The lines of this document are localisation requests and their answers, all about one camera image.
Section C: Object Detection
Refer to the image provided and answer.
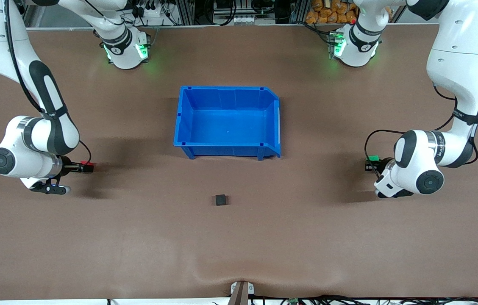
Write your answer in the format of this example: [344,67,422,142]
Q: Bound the orange snack bags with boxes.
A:
[306,0,357,24]

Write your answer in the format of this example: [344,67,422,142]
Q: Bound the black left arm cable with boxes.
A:
[364,83,478,178]

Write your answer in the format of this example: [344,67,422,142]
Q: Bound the brown table mat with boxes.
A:
[0,23,478,301]

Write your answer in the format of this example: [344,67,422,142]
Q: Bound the camera stand post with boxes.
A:
[230,280,255,305]

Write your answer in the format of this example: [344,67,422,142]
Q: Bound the black cable bundle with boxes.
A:
[211,294,478,305]

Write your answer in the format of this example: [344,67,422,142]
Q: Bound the aluminium frame post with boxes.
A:
[178,0,195,25]
[289,0,307,22]

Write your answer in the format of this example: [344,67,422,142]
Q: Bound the white power strip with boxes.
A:
[135,3,172,18]

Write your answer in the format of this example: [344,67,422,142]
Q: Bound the white terminal strip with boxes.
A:
[218,15,257,24]

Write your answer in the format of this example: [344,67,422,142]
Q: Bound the blue plastic storage bin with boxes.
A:
[174,86,282,161]

